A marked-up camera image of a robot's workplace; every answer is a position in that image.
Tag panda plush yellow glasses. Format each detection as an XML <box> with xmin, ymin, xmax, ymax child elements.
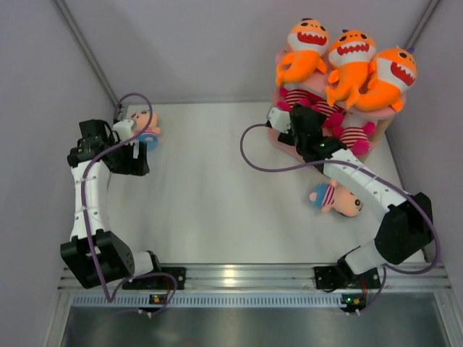
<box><xmin>332</xmin><ymin>113</ymin><xmax>378</xmax><ymax>157</ymax></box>
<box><xmin>313</xmin><ymin>100</ymin><xmax>345</xmax><ymax>128</ymax></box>

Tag orange shark plush back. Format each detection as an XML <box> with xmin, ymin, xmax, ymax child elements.
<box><xmin>275</xmin><ymin>18</ymin><xmax>330</xmax><ymax>87</ymax></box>

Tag orange shark plush purple fin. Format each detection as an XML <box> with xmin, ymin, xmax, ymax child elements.
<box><xmin>354</xmin><ymin>47</ymin><xmax>417</xmax><ymax>112</ymax></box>

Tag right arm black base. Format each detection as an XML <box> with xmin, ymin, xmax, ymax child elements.
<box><xmin>314</xmin><ymin>265</ymin><xmax>381</xmax><ymax>292</ymax></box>

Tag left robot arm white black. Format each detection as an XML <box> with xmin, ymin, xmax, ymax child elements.
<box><xmin>60</xmin><ymin>119</ymin><xmax>163</xmax><ymax>289</ymax></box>

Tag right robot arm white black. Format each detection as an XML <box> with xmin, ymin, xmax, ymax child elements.
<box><xmin>267</xmin><ymin>105</ymin><xmax>434</xmax><ymax>287</ymax></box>

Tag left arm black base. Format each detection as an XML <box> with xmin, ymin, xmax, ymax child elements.
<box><xmin>122</xmin><ymin>266</ymin><xmax>187</xmax><ymax>291</ymax></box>

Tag pink panda plush on shelf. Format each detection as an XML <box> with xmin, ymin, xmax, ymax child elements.
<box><xmin>276</xmin><ymin>87</ymin><xmax>313</xmax><ymax>111</ymax></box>

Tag boy doll plush left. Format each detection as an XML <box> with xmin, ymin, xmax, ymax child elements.
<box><xmin>130</xmin><ymin>110</ymin><xmax>161</xmax><ymax>151</ymax></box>

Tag boy doll plush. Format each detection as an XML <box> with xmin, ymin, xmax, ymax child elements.
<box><xmin>130</xmin><ymin>110</ymin><xmax>161</xmax><ymax>151</ymax></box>
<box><xmin>309</xmin><ymin>179</ymin><xmax>363</xmax><ymax>218</ymax></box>

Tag boy doll plush right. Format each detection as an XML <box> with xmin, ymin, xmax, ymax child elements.
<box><xmin>309</xmin><ymin>179</ymin><xmax>363</xmax><ymax>218</ymax></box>

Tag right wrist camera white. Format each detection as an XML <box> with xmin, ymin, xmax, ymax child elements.
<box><xmin>266</xmin><ymin>106</ymin><xmax>292</xmax><ymax>134</ymax></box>

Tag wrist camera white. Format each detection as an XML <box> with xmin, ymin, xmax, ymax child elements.
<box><xmin>266</xmin><ymin>106</ymin><xmax>292</xmax><ymax>134</ymax></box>
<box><xmin>112</xmin><ymin>119</ymin><xmax>137</xmax><ymax>142</ymax></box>

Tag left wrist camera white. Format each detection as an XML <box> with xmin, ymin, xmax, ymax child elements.
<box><xmin>112</xmin><ymin>119</ymin><xmax>137</xmax><ymax>142</ymax></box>

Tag aluminium frame post left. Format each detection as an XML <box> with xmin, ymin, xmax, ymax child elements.
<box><xmin>51</xmin><ymin>0</ymin><xmax>118</xmax><ymax>106</ymax></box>

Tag aluminium frame post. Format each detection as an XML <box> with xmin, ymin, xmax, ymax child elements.
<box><xmin>402</xmin><ymin>0</ymin><xmax>443</xmax><ymax>49</ymax></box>
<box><xmin>51</xmin><ymin>0</ymin><xmax>118</xmax><ymax>106</ymax></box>

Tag aluminium frame post right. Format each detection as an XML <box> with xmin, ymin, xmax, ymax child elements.
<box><xmin>402</xmin><ymin>0</ymin><xmax>443</xmax><ymax>49</ymax></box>

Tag aluminium rail front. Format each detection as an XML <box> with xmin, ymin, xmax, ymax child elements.
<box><xmin>57</xmin><ymin>262</ymin><xmax>453</xmax><ymax>292</ymax></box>

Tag white slotted cable duct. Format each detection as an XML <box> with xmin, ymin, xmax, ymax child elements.
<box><xmin>72</xmin><ymin>292</ymin><xmax>349</xmax><ymax>308</ymax></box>

